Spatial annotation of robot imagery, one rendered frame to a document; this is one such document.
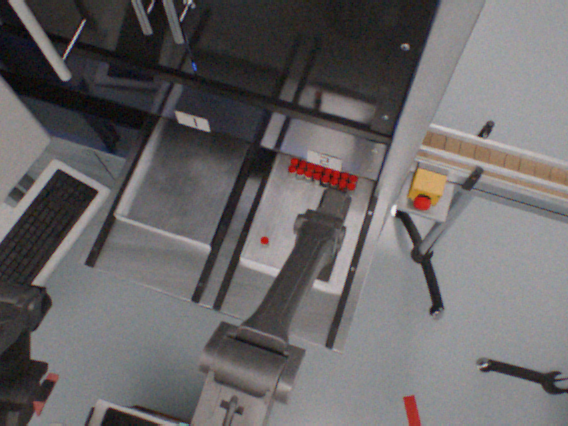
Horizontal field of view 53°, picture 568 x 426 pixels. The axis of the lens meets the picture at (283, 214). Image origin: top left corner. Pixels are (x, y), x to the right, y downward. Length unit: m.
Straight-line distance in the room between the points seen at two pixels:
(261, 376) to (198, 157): 0.99
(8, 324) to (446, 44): 0.78
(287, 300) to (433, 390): 1.62
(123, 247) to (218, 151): 0.35
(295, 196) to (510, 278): 1.23
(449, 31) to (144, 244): 0.92
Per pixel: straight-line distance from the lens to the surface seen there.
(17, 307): 0.99
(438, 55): 0.96
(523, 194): 1.55
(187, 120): 1.46
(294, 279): 0.79
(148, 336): 2.36
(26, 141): 1.70
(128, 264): 1.49
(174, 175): 1.55
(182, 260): 1.46
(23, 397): 1.10
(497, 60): 2.92
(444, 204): 1.53
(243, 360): 0.65
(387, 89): 1.07
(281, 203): 1.48
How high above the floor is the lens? 2.26
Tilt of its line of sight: 70 degrees down
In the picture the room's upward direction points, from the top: 3 degrees counter-clockwise
